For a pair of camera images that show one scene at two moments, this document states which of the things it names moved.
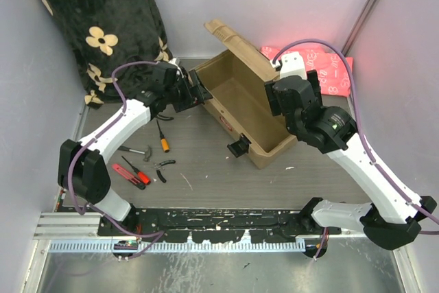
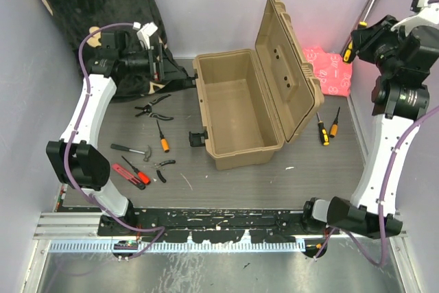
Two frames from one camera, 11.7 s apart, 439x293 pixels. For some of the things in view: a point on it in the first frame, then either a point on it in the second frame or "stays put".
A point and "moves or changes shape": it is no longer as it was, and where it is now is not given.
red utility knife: (129, 176) stays put
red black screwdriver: (142, 176) stays put
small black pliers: (158, 167) stays put
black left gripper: (194, 95) to (162, 68)
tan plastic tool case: (235, 79) moves or changes shape
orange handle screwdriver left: (163, 140) stays put
